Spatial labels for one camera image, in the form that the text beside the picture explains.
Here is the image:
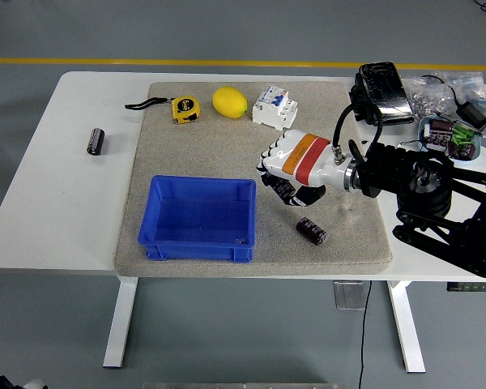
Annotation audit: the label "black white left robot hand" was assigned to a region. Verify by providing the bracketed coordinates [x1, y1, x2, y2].
[0, 356, 48, 389]

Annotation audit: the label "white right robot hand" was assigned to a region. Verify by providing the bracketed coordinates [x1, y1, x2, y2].
[255, 129, 352, 208]

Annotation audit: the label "dark brown cylindrical battery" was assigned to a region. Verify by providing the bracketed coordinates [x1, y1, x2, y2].
[273, 177, 296, 203]
[296, 216, 328, 246]
[86, 127, 106, 156]

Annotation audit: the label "blue plastic box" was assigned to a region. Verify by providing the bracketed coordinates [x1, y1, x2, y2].
[137, 174, 257, 263]

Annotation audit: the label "silver box under table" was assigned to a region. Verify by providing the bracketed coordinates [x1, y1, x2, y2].
[333, 280, 368, 312]

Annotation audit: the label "white circuit breaker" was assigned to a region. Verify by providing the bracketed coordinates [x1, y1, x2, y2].
[251, 84, 299, 132]

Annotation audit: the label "grey-brown mat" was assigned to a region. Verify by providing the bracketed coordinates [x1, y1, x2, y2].
[113, 81, 394, 279]

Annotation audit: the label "yellow lemon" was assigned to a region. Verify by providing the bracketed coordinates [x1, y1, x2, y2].
[212, 86, 249, 120]

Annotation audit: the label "black glossy device case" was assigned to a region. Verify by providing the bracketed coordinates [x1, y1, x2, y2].
[349, 62, 416, 126]

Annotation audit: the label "light blue tray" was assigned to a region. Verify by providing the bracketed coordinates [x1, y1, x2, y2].
[417, 115, 483, 163]

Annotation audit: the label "yellow tape measure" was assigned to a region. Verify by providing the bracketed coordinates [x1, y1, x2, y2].
[125, 96, 201, 125]

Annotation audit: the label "white table leg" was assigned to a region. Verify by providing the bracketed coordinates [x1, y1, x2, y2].
[386, 280, 426, 374]
[102, 277, 139, 370]

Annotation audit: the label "dark capacitor block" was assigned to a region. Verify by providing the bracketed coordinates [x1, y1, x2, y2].
[424, 132, 453, 153]

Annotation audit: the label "clear plastic bag of screws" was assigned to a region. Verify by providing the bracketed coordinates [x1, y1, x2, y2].
[404, 71, 486, 122]

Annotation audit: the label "dark capacitor with gold end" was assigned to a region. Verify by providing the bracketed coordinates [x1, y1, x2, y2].
[428, 119, 455, 137]

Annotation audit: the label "green small parts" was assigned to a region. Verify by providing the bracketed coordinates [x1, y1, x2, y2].
[452, 126, 475, 146]

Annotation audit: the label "dark capacitor pair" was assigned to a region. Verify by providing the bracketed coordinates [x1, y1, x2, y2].
[447, 141, 478, 161]

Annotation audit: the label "black table control panel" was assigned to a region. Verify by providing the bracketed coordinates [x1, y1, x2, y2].
[447, 282, 486, 293]

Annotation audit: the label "black power adapter with cord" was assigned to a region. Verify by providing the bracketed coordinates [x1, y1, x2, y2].
[420, 75, 486, 130]

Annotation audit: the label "black hanging cable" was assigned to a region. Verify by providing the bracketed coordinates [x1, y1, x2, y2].
[358, 280, 373, 389]

